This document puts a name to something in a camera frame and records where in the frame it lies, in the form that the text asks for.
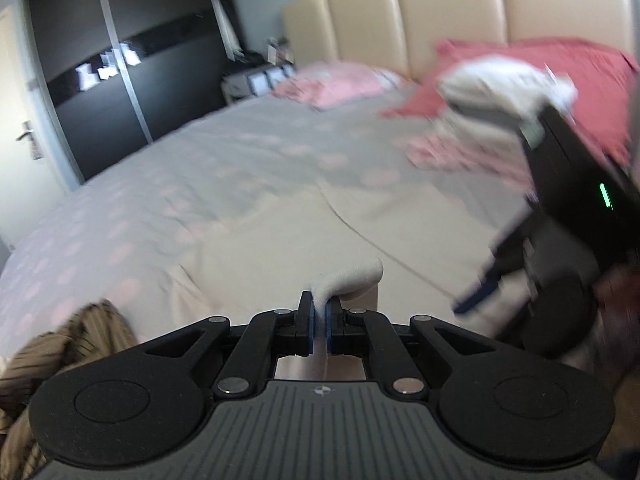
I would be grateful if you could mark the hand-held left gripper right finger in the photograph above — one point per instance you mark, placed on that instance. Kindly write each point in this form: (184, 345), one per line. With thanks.
(331, 330)

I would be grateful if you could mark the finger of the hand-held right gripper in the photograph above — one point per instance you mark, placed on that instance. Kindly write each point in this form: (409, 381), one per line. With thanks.
(480, 292)

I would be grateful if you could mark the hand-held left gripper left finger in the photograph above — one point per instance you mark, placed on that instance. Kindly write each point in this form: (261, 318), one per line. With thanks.
(309, 327)

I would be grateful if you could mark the off-white garment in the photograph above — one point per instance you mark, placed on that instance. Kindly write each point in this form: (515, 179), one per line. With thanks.
(280, 240)

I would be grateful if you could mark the cream turtleneck top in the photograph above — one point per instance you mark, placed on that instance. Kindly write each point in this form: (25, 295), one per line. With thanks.
(500, 85)

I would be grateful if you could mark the pink garment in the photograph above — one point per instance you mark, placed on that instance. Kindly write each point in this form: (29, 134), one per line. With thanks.
(465, 157)

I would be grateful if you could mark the coral pillow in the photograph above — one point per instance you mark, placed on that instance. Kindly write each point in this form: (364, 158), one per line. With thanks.
(580, 65)

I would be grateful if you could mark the cream padded headboard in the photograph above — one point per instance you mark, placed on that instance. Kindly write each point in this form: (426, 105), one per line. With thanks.
(450, 5)

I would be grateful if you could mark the pink pillow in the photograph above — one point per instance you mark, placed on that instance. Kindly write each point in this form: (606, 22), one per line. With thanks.
(340, 82)

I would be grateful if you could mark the white nightstand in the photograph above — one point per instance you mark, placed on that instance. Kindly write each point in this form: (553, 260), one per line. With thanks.
(255, 85)

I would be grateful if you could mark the beige striped shirt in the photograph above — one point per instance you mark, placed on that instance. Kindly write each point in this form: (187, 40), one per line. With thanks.
(55, 360)

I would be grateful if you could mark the black sliding wardrobe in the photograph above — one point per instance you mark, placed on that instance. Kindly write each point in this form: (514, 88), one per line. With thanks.
(125, 70)

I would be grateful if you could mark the grey hanging pouch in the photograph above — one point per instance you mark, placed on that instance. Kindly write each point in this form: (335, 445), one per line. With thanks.
(35, 150)

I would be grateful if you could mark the white door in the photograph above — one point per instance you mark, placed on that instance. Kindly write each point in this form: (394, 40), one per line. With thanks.
(27, 85)

